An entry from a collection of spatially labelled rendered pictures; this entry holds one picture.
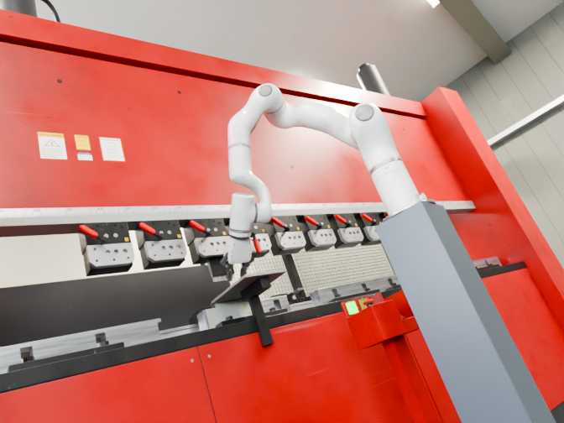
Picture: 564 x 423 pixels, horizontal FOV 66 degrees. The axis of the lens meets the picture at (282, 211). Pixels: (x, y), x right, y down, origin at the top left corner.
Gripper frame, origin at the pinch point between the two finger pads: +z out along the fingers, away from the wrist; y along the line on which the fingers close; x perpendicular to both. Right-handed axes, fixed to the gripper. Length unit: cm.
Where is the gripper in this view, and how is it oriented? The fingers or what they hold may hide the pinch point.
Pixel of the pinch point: (236, 274)
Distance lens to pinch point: 168.6
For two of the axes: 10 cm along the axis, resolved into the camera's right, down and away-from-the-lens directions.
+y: -7.9, 0.2, -6.2
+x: 6.1, 1.9, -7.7
